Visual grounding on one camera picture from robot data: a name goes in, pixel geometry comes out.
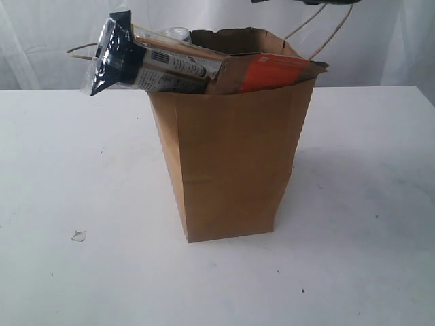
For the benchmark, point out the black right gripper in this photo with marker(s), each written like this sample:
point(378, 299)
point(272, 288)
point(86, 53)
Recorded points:
point(319, 2)

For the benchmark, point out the brown pouch orange label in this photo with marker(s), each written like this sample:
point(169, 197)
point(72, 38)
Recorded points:
point(255, 72)

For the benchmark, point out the dark can silver lid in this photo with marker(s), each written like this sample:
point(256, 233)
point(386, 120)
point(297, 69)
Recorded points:
point(178, 33)

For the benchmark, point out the blue noodle packet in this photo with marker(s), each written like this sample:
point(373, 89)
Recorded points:
point(133, 57)

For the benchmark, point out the brown paper bag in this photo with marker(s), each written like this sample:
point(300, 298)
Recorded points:
point(230, 157)

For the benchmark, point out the torn clear tape scrap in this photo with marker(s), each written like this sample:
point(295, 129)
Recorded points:
point(79, 236)

